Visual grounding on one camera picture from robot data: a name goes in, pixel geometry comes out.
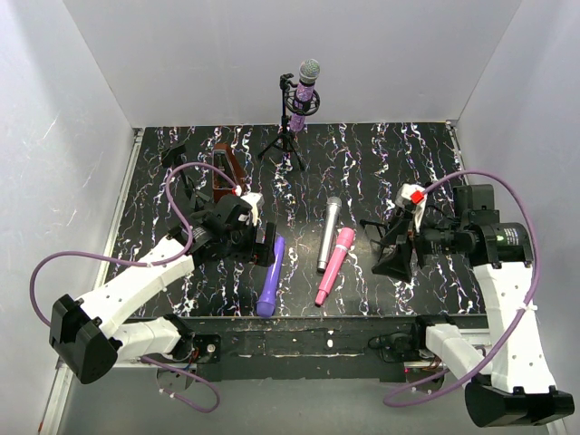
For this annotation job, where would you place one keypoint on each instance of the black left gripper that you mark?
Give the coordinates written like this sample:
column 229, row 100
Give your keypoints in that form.
column 264, row 245

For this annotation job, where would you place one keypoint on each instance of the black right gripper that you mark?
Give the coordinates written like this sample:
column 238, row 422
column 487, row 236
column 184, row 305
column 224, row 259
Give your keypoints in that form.
column 412, row 245

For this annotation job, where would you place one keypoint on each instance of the purple plastic microphone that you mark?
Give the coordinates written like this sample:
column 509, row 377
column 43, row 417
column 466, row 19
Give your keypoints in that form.
column 266, row 303

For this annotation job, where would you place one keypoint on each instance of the purple glitter microphone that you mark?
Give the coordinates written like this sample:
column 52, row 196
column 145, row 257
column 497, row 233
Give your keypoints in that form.
column 308, row 73

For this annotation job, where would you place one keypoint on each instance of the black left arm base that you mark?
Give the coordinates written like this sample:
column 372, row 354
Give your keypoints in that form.
column 199, row 349

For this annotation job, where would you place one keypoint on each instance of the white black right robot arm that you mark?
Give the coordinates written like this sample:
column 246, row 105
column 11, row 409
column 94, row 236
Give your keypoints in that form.
column 511, row 384

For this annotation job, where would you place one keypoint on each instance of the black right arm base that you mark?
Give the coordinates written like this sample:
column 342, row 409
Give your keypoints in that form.
column 407, row 345

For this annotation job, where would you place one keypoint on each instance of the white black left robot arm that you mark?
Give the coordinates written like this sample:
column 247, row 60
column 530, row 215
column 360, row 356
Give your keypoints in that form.
column 177, row 255

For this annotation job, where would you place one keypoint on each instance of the small black tripod stand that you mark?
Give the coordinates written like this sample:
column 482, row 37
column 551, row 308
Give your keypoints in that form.
column 375, row 232

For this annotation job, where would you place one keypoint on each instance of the black round-base stand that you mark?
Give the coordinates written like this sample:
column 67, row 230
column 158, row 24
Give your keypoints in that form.
column 175, row 156

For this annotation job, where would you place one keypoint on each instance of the tall black tripod stand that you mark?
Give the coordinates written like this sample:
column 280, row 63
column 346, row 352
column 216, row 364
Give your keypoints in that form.
column 285, row 140

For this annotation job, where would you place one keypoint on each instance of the pink microphone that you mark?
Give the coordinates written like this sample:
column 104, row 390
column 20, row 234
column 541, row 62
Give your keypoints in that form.
column 342, row 246

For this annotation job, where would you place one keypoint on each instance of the silver microphone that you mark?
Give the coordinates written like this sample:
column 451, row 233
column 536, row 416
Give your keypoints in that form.
column 332, row 212

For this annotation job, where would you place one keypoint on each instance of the brown wooden metronome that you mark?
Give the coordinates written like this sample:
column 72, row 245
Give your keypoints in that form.
column 224, row 159

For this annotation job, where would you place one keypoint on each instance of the aluminium table rail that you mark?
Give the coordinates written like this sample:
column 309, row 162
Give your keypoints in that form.
column 85, row 354

